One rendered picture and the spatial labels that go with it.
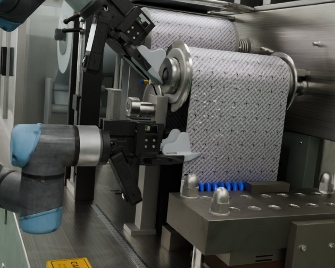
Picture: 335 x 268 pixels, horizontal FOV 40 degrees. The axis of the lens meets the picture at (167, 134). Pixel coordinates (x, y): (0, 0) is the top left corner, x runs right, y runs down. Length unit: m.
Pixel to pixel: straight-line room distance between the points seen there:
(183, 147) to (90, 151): 0.19
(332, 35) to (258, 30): 0.28
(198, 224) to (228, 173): 0.23
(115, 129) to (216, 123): 0.22
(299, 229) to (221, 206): 0.15
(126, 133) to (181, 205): 0.17
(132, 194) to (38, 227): 0.18
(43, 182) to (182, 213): 0.25
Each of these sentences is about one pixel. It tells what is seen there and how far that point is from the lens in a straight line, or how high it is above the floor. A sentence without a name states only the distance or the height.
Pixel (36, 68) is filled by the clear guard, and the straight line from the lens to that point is 1.87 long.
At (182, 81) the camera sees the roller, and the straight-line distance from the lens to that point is 0.92.
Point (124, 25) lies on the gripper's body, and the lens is 0.90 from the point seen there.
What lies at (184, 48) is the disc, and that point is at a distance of 0.93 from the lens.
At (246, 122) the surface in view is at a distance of 0.98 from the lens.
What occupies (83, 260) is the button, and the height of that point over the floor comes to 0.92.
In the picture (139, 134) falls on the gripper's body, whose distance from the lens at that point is 0.85.
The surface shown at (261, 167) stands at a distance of 1.03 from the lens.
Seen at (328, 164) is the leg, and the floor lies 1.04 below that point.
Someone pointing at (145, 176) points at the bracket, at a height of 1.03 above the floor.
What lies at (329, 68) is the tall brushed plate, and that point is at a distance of 1.08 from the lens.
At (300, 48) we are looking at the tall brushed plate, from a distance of 1.16.
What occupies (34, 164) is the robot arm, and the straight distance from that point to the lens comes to 0.81.
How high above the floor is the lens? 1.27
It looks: 8 degrees down
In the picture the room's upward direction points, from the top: 5 degrees clockwise
